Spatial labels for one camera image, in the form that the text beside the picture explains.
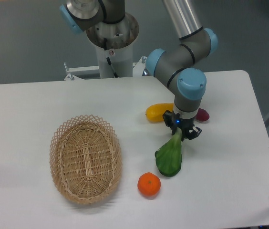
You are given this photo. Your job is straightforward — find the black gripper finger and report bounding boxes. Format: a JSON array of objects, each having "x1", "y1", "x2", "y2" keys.
[
  {"x1": 182, "y1": 126, "x2": 202, "y2": 141},
  {"x1": 162, "y1": 110, "x2": 176, "y2": 135}
]

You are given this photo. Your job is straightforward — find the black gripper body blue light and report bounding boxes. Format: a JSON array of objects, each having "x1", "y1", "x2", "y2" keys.
[{"x1": 171, "y1": 113, "x2": 195, "y2": 134}]

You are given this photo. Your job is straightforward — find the green bok choy vegetable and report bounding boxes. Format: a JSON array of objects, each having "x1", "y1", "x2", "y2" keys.
[{"x1": 155, "y1": 130, "x2": 182, "y2": 177}]

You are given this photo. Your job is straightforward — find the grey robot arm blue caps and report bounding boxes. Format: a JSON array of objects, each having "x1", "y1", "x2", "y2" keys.
[{"x1": 60, "y1": 0, "x2": 218, "y2": 140}]

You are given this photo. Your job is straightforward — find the yellow mango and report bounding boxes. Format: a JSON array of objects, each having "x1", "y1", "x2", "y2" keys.
[{"x1": 145, "y1": 103, "x2": 174, "y2": 123}]

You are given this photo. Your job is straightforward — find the purple sweet potato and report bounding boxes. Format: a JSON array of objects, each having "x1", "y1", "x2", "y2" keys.
[{"x1": 196, "y1": 108, "x2": 210, "y2": 122}]

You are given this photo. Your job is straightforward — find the orange tangerine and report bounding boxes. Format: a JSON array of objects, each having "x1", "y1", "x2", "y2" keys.
[{"x1": 137, "y1": 172, "x2": 161, "y2": 197}]

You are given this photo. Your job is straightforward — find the woven wicker basket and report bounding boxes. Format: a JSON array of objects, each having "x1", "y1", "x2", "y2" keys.
[{"x1": 50, "y1": 115, "x2": 122, "y2": 205}]

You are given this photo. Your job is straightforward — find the white metal base frame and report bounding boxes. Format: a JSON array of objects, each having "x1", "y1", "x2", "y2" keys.
[{"x1": 63, "y1": 56, "x2": 151, "y2": 81}]

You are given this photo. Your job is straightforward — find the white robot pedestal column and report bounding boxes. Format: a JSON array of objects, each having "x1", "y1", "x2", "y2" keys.
[{"x1": 86, "y1": 13, "x2": 139, "y2": 78}]

